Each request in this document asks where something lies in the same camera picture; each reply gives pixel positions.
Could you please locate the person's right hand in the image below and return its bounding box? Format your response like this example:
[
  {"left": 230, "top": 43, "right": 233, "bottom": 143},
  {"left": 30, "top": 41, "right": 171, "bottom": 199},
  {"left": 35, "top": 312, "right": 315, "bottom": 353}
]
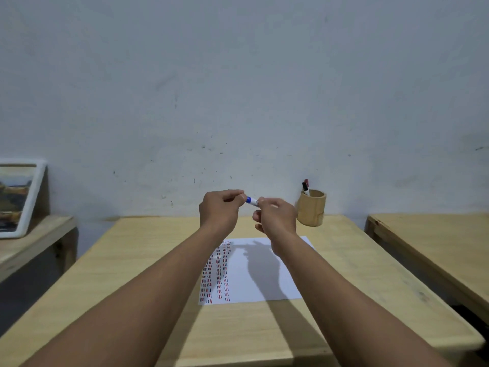
[{"left": 252, "top": 197, "right": 299, "bottom": 242}]

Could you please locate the person's left hand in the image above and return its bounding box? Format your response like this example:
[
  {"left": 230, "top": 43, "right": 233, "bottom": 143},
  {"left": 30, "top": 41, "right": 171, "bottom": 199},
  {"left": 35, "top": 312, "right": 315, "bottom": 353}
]
[{"left": 199, "top": 189, "right": 248, "bottom": 238}]

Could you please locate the person's left forearm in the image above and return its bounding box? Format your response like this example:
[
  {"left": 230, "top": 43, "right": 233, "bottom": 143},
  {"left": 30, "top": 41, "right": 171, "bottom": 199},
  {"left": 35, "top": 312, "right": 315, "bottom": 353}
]
[{"left": 21, "top": 221, "right": 232, "bottom": 367}]

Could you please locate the person's right forearm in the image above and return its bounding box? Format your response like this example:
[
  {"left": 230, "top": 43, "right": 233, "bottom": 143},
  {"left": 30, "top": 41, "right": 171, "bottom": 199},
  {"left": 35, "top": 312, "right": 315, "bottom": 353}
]
[{"left": 268, "top": 230, "right": 457, "bottom": 367}]

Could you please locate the bamboo pen holder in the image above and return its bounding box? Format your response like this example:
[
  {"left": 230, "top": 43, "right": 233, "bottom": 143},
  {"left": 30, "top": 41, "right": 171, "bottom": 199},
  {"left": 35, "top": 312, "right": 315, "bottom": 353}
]
[{"left": 297, "top": 189, "right": 327, "bottom": 227}]

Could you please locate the white paper sheet with marks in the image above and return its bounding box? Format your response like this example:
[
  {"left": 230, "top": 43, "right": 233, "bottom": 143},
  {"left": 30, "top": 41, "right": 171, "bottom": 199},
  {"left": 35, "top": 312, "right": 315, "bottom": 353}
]
[{"left": 198, "top": 235, "right": 315, "bottom": 306}]

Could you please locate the light wooden side table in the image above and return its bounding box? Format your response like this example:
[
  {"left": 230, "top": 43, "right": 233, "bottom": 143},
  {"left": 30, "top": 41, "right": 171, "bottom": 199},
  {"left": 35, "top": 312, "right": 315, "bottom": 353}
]
[{"left": 364, "top": 213, "right": 489, "bottom": 326}]

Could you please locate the low wooden side shelf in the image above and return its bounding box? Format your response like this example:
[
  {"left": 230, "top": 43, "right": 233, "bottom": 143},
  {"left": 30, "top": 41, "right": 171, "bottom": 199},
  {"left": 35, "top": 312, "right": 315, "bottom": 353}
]
[{"left": 0, "top": 214, "right": 79, "bottom": 284}]

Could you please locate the white framed landscape picture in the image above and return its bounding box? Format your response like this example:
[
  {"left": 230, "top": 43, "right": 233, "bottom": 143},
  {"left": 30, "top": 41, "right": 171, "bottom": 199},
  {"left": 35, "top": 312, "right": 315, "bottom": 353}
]
[{"left": 0, "top": 158, "right": 47, "bottom": 240}]

